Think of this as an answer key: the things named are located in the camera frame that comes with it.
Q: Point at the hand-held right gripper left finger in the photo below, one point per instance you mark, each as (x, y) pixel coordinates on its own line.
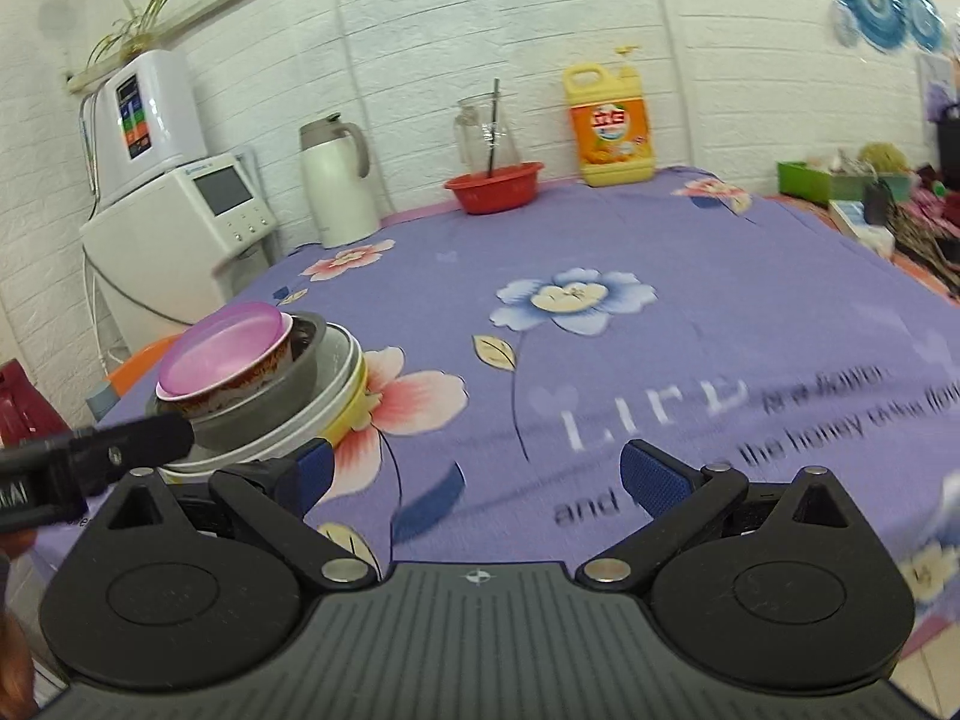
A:
(315, 472)

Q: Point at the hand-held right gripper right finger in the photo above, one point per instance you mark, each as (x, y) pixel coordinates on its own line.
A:
(656, 476)

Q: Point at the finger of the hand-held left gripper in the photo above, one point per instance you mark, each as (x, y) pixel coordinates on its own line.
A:
(135, 446)

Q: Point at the white plate with dotted rim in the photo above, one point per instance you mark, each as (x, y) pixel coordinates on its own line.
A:
(300, 436)

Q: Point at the stainless steel bowl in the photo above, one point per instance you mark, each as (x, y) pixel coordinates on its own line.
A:
(266, 420)

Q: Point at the yellow plate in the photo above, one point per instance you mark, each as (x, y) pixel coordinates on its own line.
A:
(354, 405)

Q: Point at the white ceramic bowl red pattern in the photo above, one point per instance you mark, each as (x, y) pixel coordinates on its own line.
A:
(229, 395)

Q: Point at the purple plastic bowl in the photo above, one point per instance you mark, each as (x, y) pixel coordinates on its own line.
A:
(225, 349)

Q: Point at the person's left hand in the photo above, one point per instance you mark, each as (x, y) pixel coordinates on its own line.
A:
(15, 675)

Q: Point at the grey cup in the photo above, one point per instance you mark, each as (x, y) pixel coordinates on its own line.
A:
(101, 401)

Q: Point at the orange plastic stool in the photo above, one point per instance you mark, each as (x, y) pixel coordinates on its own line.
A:
(142, 367)

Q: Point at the dark red object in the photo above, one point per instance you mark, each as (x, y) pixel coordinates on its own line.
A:
(30, 405)

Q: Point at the purple floral tablecloth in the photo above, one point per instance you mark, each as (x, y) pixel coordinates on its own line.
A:
(675, 330)

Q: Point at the white appliance with screen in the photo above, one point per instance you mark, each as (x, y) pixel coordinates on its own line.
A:
(165, 255)

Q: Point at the white thermos jug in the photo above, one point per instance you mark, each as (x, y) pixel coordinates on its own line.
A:
(337, 195)

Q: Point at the tissue box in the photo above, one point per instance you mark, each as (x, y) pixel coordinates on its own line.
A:
(855, 225)

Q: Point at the white water purifier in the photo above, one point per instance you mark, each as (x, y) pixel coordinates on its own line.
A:
(161, 120)

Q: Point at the red plastic basin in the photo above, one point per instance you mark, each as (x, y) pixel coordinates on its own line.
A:
(491, 191)

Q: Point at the green box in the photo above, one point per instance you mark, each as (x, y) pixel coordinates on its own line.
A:
(814, 180)

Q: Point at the yellow detergent bottle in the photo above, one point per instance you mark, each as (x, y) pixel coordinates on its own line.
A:
(611, 135)

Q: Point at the black cup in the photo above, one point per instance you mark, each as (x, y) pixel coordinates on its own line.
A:
(877, 202)

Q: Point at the dried flower bundle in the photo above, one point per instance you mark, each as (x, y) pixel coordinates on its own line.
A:
(926, 236)

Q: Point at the clear glass jar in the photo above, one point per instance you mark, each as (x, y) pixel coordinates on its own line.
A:
(472, 135)

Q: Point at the green potted plant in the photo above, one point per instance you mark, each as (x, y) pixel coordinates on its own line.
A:
(142, 19)

